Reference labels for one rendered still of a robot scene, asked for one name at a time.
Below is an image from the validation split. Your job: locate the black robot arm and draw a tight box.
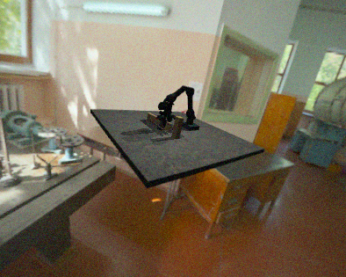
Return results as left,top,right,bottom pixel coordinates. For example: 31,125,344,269
158,85,196,125

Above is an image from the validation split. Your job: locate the brown wooden post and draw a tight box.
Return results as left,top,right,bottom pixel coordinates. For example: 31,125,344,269
171,116,184,139

